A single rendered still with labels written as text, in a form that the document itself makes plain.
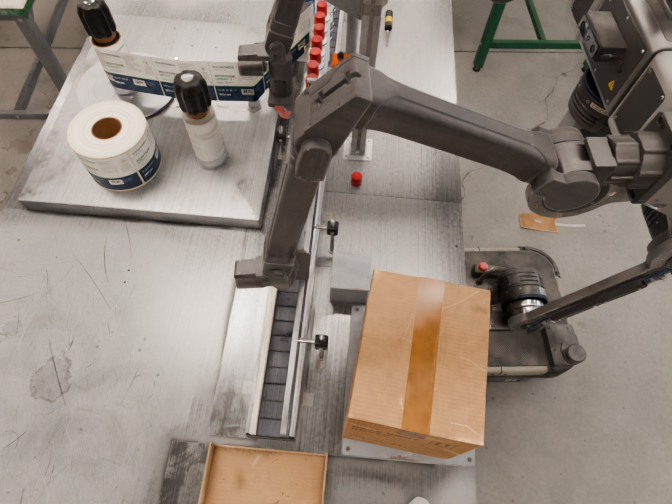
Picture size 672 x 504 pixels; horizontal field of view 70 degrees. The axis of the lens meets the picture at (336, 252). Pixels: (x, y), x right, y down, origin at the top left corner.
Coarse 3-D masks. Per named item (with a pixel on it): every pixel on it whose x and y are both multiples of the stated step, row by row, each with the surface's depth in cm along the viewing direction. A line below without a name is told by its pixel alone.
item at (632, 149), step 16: (656, 128) 69; (624, 144) 68; (640, 144) 67; (656, 144) 67; (624, 160) 67; (640, 160) 67; (656, 160) 67; (624, 176) 69; (640, 176) 68; (656, 176) 68; (640, 192) 72
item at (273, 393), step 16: (336, 16) 172; (336, 32) 168; (288, 288) 122; (304, 288) 122; (288, 304) 120; (304, 304) 120; (288, 320) 118; (272, 336) 116; (288, 336) 116; (272, 352) 114; (288, 352) 114; (272, 368) 112; (272, 384) 110; (272, 400) 108; (272, 416) 107; (288, 416) 107; (256, 432) 105; (272, 432) 105; (288, 432) 105
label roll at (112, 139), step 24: (72, 120) 127; (96, 120) 127; (120, 120) 127; (144, 120) 128; (72, 144) 123; (96, 144) 123; (120, 144) 124; (144, 144) 127; (96, 168) 125; (120, 168) 126; (144, 168) 131
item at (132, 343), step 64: (128, 0) 181; (192, 0) 182; (256, 0) 183; (448, 0) 186; (384, 64) 168; (448, 64) 169; (384, 192) 143; (448, 192) 143; (0, 256) 129; (64, 256) 130; (128, 256) 130; (192, 256) 131; (256, 256) 131; (320, 256) 132; (384, 256) 132; (448, 256) 133; (0, 320) 121; (64, 320) 121; (128, 320) 122; (192, 320) 122; (256, 320) 123; (320, 320) 123; (0, 384) 113; (64, 384) 114; (128, 384) 114; (192, 384) 114; (320, 384) 115; (0, 448) 107; (64, 448) 107; (128, 448) 107; (192, 448) 108; (320, 448) 109
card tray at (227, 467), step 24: (216, 456) 107; (240, 456) 107; (264, 456) 107; (288, 456) 107; (312, 456) 107; (216, 480) 105; (240, 480) 105; (264, 480) 105; (288, 480) 105; (312, 480) 105
